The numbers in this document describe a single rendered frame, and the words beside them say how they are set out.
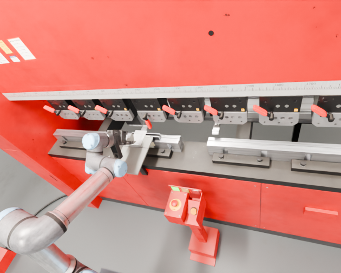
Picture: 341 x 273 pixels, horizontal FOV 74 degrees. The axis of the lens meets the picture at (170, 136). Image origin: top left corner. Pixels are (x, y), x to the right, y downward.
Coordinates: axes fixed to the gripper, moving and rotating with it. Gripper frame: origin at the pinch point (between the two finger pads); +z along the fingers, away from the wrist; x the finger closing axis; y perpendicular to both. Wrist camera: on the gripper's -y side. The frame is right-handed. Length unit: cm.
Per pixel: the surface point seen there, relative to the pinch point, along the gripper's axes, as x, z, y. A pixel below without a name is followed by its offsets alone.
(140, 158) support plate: -8.1, -1.5, -9.1
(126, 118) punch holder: -2.0, -8.0, 14.0
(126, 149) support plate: 3.8, 2.0, -4.9
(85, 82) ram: 10.1, -27.1, 30.6
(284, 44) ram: -78, -35, 37
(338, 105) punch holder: -98, -15, 20
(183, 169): -30.8, 10.3, -14.4
